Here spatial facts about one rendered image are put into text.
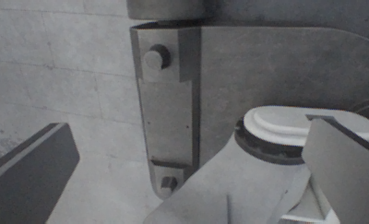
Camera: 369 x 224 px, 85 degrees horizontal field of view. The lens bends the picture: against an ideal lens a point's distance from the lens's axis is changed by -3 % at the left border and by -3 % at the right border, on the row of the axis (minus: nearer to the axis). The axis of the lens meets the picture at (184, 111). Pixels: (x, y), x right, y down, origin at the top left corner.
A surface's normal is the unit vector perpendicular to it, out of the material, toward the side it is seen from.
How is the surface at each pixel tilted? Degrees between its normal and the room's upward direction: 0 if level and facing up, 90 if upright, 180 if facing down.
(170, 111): 0
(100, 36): 0
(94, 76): 0
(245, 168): 90
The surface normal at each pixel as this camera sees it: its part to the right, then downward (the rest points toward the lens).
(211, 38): -0.21, 0.47
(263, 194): -0.03, -0.88
